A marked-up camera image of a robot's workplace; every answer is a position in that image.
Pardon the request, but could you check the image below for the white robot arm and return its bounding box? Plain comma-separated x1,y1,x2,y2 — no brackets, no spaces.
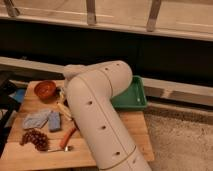
63,60,151,171

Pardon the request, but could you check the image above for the blue object beside table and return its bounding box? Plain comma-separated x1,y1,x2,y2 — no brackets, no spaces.
11,88,26,103

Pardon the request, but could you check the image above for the red bowl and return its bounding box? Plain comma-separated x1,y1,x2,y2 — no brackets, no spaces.
34,80,56,100

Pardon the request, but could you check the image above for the wooden brush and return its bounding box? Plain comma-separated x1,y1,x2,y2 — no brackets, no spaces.
57,91,72,121

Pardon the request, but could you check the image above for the grey blue cloth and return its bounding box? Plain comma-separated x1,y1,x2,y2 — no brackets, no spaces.
22,109,52,130

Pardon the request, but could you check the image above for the green plastic tray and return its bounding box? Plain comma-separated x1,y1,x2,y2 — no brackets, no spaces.
111,75,147,110

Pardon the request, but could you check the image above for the metal spoon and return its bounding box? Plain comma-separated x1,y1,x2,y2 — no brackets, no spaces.
47,146,73,152

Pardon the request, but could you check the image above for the bunch of dark grapes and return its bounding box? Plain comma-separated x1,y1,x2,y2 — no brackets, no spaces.
20,129,49,151

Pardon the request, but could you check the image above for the blue sponge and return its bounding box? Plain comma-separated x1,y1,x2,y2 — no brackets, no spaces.
48,112,61,132

